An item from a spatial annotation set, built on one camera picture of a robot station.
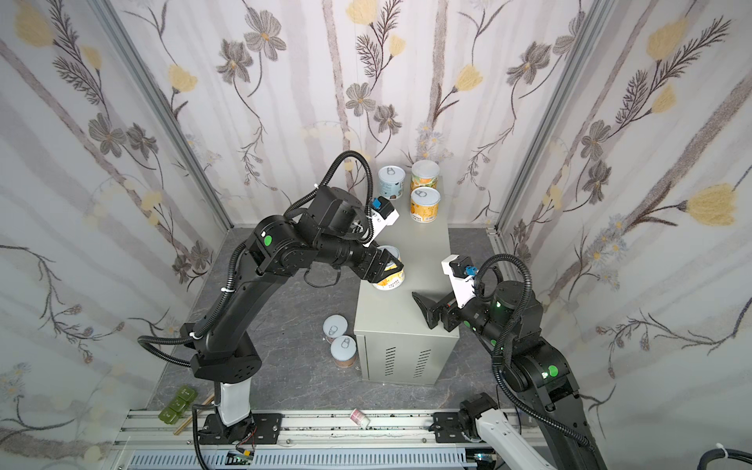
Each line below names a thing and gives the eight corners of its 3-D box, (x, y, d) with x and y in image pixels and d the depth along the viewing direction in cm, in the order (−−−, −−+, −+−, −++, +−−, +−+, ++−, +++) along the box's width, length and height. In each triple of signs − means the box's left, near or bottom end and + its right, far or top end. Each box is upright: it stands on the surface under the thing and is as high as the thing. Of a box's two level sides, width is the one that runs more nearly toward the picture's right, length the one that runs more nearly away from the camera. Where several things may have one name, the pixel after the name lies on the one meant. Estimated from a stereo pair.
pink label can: (324, 343, 91) (321, 335, 86) (327, 323, 95) (324, 314, 90) (347, 344, 91) (345, 335, 86) (348, 323, 95) (347, 314, 90)
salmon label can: (331, 367, 87) (328, 360, 82) (334, 343, 91) (331, 335, 86) (355, 367, 87) (354, 360, 82) (357, 343, 91) (356, 335, 86)
